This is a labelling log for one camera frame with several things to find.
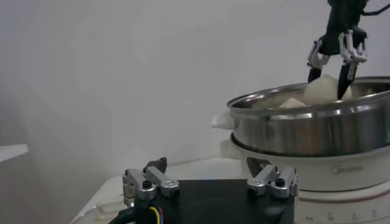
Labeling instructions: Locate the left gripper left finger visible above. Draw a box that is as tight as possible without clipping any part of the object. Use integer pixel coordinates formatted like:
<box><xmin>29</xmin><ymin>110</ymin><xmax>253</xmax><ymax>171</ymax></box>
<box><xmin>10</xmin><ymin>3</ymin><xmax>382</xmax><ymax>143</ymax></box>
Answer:
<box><xmin>122</xmin><ymin>156</ymin><xmax>180</xmax><ymax>208</ymax></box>

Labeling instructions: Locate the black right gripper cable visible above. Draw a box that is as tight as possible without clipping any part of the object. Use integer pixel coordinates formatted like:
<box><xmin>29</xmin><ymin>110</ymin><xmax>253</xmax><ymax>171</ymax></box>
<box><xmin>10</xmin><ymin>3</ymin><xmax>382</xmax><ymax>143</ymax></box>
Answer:
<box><xmin>361</xmin><ymin>1</ymin><xmax>390</xmax><ymax>16</ymax></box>

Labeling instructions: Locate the white steamed baozi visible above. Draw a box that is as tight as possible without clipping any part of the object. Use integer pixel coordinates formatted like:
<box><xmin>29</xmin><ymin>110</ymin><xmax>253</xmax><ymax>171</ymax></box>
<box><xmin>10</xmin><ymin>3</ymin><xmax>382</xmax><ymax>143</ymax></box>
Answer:
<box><xmin>303</xmin><ymin>74</ymin><xmax>353</xmax><ymax>106</ymax></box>

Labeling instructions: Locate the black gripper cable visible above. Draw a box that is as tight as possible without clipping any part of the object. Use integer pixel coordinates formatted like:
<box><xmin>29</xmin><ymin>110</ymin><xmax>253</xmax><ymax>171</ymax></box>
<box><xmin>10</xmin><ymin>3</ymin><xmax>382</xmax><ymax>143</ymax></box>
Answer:
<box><xmin>108</xmin><ymin>206</ymin><xmax>137</xmax><ymax>224</ymax></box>
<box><xmin>361</xmin><ymin>1</ymin><xmax>390</xmax><ymax>16</ymax></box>

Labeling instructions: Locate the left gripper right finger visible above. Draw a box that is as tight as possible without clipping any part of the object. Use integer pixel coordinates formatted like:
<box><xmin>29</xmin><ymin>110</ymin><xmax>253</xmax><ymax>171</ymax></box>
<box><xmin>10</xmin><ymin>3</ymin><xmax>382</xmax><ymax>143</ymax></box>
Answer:
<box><xmin>246</xmin><ymin>156</ymin><xmax>300</xmax><ymax>204</ymax></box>

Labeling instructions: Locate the stainless steel steamer basket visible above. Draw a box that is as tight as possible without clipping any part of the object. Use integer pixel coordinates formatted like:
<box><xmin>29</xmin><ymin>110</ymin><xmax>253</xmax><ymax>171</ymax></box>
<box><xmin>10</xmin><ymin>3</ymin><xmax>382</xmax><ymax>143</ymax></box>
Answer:
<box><xmin>211</xmin><ymin>75</ymin><xmax>390</xmax><ymax>158</ymax></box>

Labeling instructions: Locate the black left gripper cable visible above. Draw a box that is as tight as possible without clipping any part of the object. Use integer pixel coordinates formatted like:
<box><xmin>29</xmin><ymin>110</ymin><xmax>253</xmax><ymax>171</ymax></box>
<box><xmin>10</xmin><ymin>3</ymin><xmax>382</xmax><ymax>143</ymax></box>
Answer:
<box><xmin>108</xmin><ymin>206</ymin><xmax>137</xmax><ymax>224</ymax></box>

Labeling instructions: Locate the cream electric cooker pot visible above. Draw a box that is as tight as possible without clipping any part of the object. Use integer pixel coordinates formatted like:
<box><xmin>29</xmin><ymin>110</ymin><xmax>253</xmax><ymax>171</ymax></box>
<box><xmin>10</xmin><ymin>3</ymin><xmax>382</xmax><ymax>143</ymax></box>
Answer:
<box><xmin>219</xmin><ymin>138</ymin><xmax>390</xmax><ymax>224</ymax></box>

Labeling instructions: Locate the white side table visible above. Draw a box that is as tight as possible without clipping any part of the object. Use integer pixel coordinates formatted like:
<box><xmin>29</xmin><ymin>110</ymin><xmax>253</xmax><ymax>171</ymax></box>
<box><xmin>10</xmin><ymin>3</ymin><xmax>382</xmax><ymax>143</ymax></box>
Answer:
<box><xmin>0</xmin><ymin>143</ymin><xmax>29</xmax><ymax>163</ymax></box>

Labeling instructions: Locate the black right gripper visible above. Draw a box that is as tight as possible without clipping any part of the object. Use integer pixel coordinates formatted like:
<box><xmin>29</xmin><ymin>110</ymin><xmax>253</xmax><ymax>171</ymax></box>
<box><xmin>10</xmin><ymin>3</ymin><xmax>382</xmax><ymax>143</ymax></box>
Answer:
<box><xmin>307</xmin><ymin>0</ymin><xmax>369</xmax><ymax>100</ymax></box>

